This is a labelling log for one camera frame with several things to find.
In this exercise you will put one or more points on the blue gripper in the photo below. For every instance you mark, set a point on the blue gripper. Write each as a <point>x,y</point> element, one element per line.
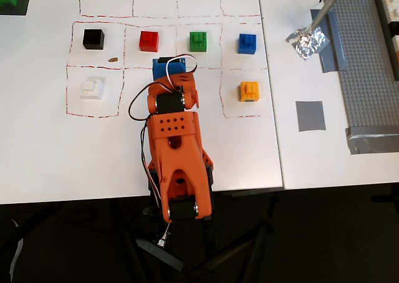
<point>168,69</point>

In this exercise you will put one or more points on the black tape marker square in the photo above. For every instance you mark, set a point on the black tape marker square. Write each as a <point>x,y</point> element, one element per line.
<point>23,5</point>

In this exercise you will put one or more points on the small brown scrap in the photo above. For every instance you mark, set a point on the small brown scrap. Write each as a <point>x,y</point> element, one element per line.
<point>113,59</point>

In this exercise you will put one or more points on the grey tape marker square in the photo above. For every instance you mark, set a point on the grey tape marker square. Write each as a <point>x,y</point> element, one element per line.
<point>310,116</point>

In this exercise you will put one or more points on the blue lego block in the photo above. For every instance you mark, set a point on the blue lego block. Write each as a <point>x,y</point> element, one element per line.
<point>247,44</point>

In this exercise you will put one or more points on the grey lego baseplate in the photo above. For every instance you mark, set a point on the grey lego baseplate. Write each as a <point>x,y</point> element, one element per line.
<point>361,61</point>

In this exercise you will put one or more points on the white lego block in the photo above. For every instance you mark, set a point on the white lego block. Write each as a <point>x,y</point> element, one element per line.
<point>92,89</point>

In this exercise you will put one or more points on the small green lego block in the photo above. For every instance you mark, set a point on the small green lego block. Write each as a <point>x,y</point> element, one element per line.
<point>198,42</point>

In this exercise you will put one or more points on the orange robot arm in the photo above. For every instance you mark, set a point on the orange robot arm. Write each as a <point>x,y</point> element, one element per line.
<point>174,130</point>

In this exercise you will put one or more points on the red lego block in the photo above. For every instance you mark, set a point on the red lego block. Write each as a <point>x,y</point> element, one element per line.
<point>149,42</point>

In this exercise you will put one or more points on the black lego block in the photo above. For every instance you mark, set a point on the black lego block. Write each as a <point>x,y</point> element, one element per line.
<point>93,40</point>

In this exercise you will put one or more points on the metal pole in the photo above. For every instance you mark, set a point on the metal pole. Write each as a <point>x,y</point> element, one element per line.
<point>325,10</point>

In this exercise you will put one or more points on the yellow lego block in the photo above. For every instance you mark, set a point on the yellow lego block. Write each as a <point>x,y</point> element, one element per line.
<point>249,92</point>

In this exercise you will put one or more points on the black tripod stand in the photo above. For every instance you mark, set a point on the black tripod stand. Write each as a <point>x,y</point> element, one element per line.
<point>218,253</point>

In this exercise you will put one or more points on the silver duct tape strip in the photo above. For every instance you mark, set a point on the silver duct tape strip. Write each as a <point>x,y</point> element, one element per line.
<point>374,141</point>

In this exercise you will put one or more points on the crumpled aluminium foil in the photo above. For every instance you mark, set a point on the crumpled aluminium foil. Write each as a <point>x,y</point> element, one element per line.
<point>307,44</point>

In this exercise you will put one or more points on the dark grey tape strip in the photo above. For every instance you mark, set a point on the dark grey tape strip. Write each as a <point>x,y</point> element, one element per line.
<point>332,46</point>

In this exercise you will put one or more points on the white black orange brick row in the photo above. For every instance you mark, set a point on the white black orange brick row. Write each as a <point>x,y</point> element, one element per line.
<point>391,30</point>

